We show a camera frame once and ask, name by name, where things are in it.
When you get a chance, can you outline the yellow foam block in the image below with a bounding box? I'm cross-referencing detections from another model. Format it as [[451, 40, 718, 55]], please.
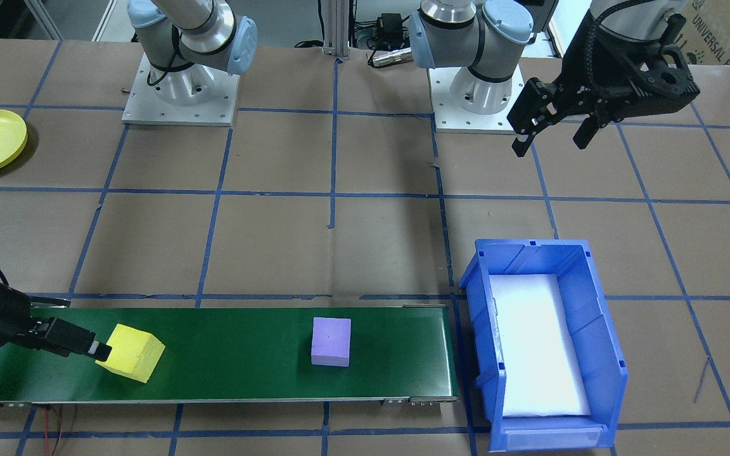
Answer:
[[94, 324, 167, 384]]

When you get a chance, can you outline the purple foam block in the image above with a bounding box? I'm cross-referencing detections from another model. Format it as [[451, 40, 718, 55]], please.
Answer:
[[311, 317, 352, 368]]

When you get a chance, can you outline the silver cylindrical connector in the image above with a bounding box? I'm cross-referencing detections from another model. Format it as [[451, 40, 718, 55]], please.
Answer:
[[368, 47, 414, 68]]

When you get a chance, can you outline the black power supply box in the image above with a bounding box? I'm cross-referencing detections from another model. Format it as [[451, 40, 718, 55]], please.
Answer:
[[378, 13, 405, 40]]

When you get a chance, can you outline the green conveyor belt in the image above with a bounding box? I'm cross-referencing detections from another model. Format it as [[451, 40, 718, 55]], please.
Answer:
[[0, 298, 461, 409]]

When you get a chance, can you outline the blue plastic storage bin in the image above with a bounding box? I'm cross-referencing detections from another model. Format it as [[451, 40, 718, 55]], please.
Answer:
[[459, 239, 629, 453]]

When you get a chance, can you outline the white foam sheet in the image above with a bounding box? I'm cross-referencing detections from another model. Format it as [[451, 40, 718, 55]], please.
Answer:
[[489, 274, 592, 419]]

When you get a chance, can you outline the white square base plate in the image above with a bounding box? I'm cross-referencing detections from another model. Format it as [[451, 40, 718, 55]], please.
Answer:
[[122, 54, 241, 127], [427, 63, 525, 134]]

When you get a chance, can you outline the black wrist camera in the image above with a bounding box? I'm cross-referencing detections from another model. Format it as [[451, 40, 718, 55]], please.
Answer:
[[632, 16, 701, 118]]

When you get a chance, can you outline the thin red wire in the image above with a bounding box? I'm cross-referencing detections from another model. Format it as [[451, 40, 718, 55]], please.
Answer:
[[42, 405, 65, 456]]

